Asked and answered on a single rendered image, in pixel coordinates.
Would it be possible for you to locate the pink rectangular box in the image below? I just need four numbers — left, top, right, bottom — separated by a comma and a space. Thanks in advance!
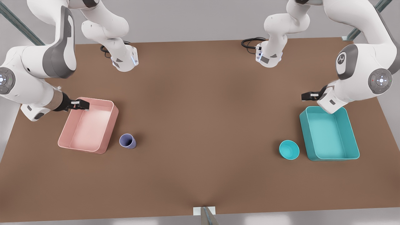
58, 97, 119, 154

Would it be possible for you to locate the teal rectangular box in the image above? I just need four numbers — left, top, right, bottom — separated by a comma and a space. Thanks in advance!
299, 106, 360, 162

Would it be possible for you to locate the teal bowl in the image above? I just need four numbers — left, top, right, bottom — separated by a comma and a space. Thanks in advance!
279, 140, 300, 160

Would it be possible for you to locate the lavender cup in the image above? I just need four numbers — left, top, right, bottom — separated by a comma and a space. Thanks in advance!
119, 134, 137, 149

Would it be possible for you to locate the black cable loop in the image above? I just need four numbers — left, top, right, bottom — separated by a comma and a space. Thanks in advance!
100, 41, 132, 59
241, 37, 267, 55

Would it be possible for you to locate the silver frame post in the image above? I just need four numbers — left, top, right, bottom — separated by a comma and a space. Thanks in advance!
342, 0, 393, 41
193, 206, 220, 225
0, 2, 45, 46

